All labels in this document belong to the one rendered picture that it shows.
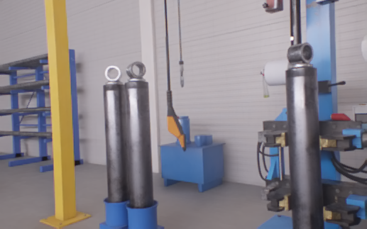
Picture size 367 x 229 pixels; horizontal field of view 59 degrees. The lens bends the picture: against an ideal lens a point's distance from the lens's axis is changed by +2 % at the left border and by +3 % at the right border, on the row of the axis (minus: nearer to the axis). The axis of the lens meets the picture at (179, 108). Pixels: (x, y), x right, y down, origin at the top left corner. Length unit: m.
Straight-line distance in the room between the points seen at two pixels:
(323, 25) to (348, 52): 1.61
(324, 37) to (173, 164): 2.91
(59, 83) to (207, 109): 2.49
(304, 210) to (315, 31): 1.42
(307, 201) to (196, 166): 2.37
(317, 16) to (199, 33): 2.85
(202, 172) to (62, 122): 2.01
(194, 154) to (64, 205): 1.82
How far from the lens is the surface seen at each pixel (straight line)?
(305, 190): 2.50
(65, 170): 3.89
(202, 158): 4.53
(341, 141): 2.37
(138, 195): 2.91
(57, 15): 3.97
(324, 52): 2.89
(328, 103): 2.86
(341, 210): 2.41
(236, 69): 5.02
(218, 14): 5.32
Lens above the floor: 1.25
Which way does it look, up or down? 1 degrees down
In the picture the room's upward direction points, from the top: 3 degrees counter-clockwise
